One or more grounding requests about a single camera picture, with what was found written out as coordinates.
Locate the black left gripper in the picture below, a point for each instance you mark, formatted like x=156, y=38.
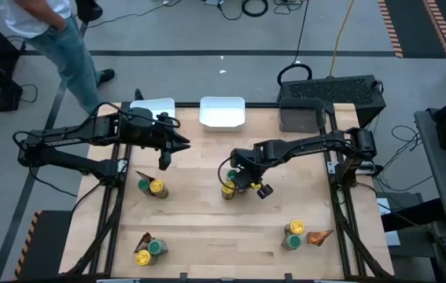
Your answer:
x=155, y=133

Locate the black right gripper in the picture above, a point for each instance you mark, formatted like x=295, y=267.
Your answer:
x=255, y=170

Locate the yellow-lid spice jar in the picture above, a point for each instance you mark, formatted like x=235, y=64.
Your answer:
x=143, y=257
x=228, y=188
x=297, y=226
x=156, y=186

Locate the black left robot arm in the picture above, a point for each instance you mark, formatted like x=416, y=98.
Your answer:
x=69, y=135

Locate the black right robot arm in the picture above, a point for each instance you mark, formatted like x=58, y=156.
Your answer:
x=305, y=147

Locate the white plastic bin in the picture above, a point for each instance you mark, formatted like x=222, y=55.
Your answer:
x=222, y=114
x=155, y=105

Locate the grey translucent plastic bin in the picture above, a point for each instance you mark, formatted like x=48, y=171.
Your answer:
x=301, y=116

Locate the black table clamp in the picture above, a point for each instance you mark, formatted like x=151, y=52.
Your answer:
x=183, y=277
x=287, y=277

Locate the black computer tower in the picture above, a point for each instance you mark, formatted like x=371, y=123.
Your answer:
x=336, y=92

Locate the white paper sheet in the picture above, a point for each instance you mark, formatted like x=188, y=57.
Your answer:
x=383, y=206

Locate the person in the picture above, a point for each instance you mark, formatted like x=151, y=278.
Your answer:
x=65, y=59

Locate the black hazard-striped floor mat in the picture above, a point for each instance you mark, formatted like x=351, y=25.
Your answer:
x=45, y=243
x=411, y=23

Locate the black bar-shaped box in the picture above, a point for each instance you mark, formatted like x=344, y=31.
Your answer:
x=411, y=216

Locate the grey desk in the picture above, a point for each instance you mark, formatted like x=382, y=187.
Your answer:
x=443, y=188

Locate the black clamp post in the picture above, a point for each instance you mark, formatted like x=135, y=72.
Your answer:
x=138, y=95

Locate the black aluminium table frame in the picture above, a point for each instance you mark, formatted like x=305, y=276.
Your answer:
x=262, y=105

